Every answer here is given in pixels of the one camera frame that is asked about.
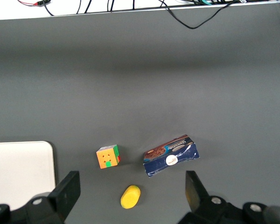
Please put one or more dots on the multicoloured puzzle cube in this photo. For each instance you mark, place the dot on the multicoloured puzzle cube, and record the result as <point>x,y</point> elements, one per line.
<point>107,158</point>

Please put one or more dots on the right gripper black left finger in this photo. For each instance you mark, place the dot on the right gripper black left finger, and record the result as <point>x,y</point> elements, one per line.
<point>67,191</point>

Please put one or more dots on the yellow lemon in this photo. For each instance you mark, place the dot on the yellow lemon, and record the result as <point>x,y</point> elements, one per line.
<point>130,197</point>

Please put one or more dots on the white rectangular tray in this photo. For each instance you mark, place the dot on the white rectangular tray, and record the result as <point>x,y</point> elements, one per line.
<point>18,168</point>

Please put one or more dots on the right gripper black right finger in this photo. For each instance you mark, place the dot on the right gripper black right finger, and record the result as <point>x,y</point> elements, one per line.
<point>196,193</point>

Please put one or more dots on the blue cookie box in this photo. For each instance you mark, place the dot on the blue cookie box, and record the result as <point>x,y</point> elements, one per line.
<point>168,161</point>

